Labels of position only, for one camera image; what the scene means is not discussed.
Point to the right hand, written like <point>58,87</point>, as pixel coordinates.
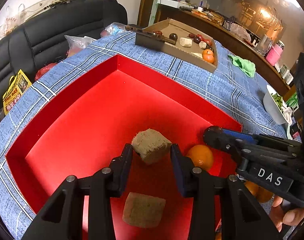
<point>280,217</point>

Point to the red tray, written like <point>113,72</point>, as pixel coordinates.
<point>87,124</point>

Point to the pink cup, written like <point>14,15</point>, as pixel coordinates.
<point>274,54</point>

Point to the cardboard box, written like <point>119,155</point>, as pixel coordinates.
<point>192,45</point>

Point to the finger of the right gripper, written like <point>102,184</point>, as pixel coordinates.
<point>219,138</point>

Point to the clear glass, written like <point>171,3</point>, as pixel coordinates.
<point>264,45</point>

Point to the knife on box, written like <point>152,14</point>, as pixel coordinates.
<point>150,34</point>

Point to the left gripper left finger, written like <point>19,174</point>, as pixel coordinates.
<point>62,215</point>

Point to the yellow snack bag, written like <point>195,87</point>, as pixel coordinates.
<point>18,84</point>

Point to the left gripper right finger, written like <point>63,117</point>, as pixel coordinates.
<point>217,201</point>

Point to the beige cube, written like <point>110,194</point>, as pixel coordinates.
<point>151,145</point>
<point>142,210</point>

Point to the plastic bag on sideboard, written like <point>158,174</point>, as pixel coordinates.
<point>237,30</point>

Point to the beige cube in tray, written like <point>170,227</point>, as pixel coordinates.
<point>142,210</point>

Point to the blue plaid tablecloth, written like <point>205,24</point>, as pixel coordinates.
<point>228,88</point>

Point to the white bowl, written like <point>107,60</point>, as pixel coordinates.
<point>272,108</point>

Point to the white cloth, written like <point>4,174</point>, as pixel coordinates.
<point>287,113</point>

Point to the wooden sideboard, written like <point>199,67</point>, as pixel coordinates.
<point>232,43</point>

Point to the green cloth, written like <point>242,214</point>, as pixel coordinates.
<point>246,66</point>

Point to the black sofa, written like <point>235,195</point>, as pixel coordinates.
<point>41,40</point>

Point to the green lettuce leaves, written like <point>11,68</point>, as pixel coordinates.
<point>278,100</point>

